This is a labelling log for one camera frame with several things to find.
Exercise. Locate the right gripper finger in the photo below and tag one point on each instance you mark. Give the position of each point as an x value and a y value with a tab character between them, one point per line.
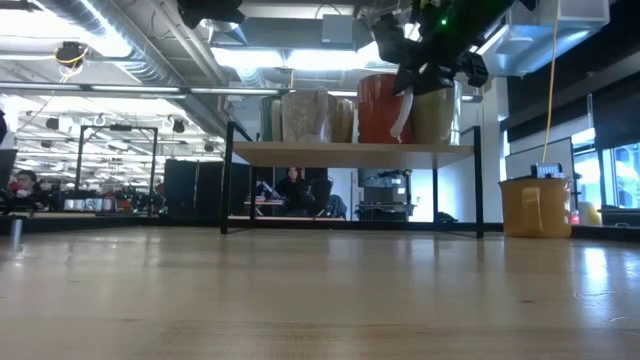
439	77
412	80

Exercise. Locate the cream mug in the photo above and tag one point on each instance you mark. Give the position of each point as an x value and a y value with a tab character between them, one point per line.
432	120

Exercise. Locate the grey floral mug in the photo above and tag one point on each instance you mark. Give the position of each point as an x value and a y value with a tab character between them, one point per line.
305	117

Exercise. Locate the amber mug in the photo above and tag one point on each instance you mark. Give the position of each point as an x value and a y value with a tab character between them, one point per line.
535	210

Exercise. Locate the grey ceiling unit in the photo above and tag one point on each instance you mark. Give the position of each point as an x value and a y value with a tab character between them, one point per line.
339	30

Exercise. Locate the grey equipment cart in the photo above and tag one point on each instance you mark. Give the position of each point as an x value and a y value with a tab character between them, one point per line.
385	192

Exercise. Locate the black yellow ceiling reel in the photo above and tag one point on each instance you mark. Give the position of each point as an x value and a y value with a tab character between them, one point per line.
70	52

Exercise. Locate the person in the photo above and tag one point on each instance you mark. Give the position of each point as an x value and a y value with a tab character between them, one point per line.
27	185
295	192

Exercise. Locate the distant wooden table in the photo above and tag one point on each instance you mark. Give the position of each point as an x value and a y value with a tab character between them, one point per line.
300	218

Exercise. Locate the black partition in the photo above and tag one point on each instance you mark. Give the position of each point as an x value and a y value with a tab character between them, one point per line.
200	190

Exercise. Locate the small red object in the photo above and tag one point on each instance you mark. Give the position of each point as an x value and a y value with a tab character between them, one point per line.
575	218

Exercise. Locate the yellow container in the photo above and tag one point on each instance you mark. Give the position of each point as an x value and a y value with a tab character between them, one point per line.
591	214

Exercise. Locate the wooden shelf black frame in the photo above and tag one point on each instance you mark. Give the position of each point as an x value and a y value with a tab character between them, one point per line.
350	155

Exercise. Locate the black frame stand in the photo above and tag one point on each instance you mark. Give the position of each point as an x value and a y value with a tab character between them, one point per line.
120	128

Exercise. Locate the black table frame rails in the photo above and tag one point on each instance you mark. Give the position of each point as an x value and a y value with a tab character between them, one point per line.
75	223

